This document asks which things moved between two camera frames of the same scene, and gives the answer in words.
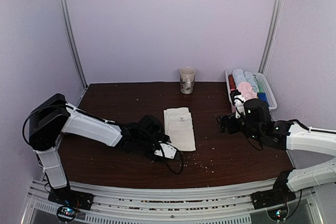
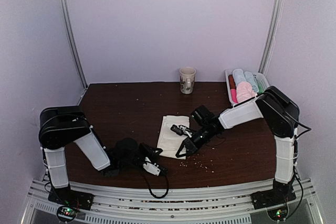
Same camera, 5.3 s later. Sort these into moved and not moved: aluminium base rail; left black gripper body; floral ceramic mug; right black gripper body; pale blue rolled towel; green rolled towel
Moved: left black gripper body; right black gripper body
Not moved: green rolled towel; aluminium base rail; floral ceramic mug; pale blue rolled towel
